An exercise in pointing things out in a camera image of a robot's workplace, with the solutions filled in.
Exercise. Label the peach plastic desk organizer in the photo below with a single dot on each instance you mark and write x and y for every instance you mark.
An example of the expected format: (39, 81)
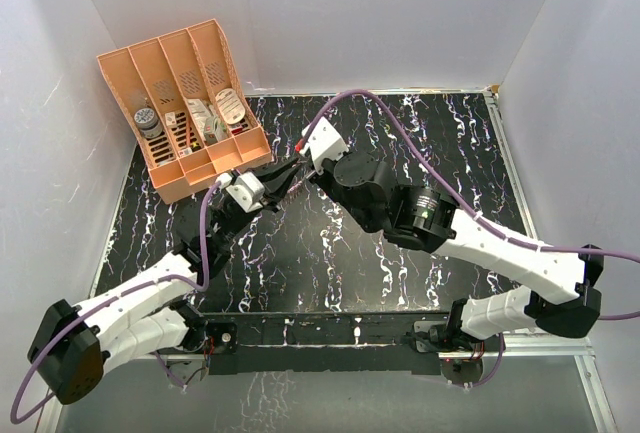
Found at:
(162, 73)

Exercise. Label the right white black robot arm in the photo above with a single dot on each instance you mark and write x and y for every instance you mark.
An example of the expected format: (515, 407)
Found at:
(555, 291)

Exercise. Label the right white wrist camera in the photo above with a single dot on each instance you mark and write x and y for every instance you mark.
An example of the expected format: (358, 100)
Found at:
(324, 143)

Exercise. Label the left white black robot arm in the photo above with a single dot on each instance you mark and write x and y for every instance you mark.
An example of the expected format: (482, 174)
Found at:
(76, 345)

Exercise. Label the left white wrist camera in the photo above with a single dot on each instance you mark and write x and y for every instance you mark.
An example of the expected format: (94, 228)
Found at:
(246, 189)

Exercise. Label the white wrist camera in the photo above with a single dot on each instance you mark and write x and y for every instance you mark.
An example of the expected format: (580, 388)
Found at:
(246, 189)
(324, 143)

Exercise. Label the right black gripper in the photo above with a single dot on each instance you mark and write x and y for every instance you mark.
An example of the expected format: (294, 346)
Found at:
(327, 166)

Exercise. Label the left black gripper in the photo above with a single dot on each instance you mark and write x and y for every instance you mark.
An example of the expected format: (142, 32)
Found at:
(278, 185)

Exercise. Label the white paper packets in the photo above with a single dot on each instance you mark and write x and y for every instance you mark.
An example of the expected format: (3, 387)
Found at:
(208, 122)

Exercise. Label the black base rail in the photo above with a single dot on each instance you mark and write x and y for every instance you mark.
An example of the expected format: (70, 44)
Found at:
(320, 342)

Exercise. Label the white oval packet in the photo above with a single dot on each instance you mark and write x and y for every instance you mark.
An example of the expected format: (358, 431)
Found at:
(230, 106)

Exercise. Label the grey round tin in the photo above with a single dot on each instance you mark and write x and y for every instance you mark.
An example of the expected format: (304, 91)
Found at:
(148, 123)

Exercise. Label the small white card box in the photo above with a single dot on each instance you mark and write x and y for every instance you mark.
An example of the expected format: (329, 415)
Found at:
(171, 120)

